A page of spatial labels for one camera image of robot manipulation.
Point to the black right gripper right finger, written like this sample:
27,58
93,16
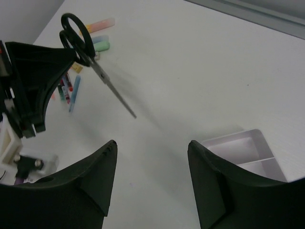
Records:
230,197

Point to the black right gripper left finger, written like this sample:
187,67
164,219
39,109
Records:
76,197

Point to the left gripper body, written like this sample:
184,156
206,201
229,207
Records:
23,128

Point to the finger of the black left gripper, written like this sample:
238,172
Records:
47,66

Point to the large black-handled scissors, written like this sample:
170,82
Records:
85,52

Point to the green gel pen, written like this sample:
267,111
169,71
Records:
61,94

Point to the magenta gel pen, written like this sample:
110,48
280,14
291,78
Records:
65,92

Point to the red gel pen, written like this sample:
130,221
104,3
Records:
67,82

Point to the yellow eraser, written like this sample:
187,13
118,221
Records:
77,68

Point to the light blue pen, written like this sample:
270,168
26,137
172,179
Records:
74,93

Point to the white divided organizer left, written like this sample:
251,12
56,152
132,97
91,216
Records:
248,150

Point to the white worn eraser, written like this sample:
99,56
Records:
97,56

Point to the pink highlighter yellow-orange cap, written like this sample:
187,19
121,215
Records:
100,25

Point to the green highlighter clear body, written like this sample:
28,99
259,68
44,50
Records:
101,46

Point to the blue highlighter clear body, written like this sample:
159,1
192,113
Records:
100,38

